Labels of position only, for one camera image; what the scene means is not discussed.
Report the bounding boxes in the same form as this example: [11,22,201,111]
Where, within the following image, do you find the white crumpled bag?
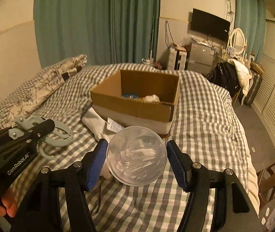
[142,94,160,102]

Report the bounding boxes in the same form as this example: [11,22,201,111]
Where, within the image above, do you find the cream padded coat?
[233,59,254,95]

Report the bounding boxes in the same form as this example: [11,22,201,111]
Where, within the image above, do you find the patterned pillow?
[0,54,88,128]

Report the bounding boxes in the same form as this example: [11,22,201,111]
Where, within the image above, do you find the person's left hand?
[0,194,18,219]

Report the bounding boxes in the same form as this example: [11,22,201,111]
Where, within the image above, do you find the grey checked bed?
[0,63,260,232]

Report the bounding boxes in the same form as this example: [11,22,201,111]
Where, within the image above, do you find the black television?
[191,8,231,42]

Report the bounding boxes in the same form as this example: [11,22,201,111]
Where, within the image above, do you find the white packaging scraps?
[261,204,275,226]

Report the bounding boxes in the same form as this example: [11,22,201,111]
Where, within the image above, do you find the wide green curtain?
[34,0,162,69]

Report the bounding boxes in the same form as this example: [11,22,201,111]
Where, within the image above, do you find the wooden stool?
[257,156,275,208]

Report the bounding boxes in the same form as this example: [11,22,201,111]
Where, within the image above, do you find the brown cardboard box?
[90,69,180,138]

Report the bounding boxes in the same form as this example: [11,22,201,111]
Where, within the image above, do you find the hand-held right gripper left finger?
[9,138,108,232]

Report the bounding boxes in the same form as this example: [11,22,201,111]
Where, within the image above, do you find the blue packet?
[122,92,139,100]

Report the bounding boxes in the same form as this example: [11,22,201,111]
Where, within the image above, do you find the black jacket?
[205,61,240,97]

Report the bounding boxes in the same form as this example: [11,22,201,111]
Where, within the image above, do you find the white suitcase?
[168,47,187,70]

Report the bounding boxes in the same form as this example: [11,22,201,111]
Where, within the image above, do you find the white oval vanity mirror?
[228,28,248,56]

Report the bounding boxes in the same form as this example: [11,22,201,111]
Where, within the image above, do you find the narrow green curtain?
[234,0,267,63]

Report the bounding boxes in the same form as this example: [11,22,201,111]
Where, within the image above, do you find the white paper label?
[107,117,126,132]

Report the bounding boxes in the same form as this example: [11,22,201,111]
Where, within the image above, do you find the clear round cotton swab container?
[106,126,168,187]

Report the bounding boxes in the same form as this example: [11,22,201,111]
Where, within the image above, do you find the white folded cloth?
[81,107,126,144]

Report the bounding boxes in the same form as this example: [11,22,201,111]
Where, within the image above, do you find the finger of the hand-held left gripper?
[0,119,56,160]

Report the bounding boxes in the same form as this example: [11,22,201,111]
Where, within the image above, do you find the dark hard suitcase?
[244,68,263,107]

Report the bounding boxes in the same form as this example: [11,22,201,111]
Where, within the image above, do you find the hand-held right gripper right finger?
[166,140,260,232]

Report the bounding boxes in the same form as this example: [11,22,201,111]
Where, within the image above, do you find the silver small fridge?
[186,41,216,74]

